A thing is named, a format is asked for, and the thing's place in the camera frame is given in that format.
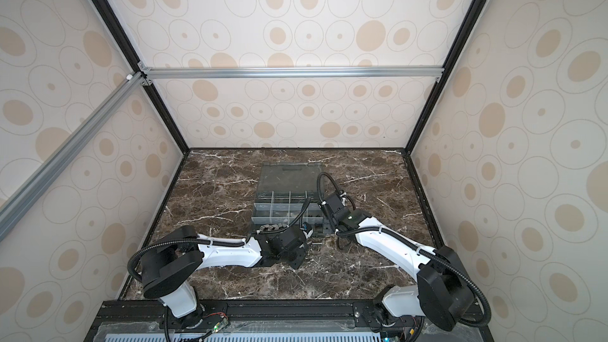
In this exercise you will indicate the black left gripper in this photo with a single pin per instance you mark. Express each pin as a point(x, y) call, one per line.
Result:
point(302, 256)

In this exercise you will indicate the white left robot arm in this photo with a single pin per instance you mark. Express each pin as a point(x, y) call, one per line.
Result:
point(163, 268)

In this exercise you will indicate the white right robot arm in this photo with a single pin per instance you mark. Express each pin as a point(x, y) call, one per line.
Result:
point(443, 293)

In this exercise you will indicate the clear plastic compartment box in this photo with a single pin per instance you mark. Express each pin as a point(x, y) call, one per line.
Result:
point(282, 191)

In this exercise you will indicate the silver aluminium crossbar rear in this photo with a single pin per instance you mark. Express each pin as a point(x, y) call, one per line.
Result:
point(324, 72)

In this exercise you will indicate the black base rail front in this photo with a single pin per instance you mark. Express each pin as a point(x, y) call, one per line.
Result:
point(267, 320)

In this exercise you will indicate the silver aluminium rail left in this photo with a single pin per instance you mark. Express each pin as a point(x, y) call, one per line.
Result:
point(26, 196)

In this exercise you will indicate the black corner frame post right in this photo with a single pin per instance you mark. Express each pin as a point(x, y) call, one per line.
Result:
point(462, 36)

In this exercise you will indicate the black corner frame post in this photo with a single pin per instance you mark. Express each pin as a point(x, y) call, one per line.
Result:
point(462, 36)
point(117, 31)

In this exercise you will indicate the black corner frame post left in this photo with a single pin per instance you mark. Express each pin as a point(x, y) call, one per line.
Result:
point(117, 31)

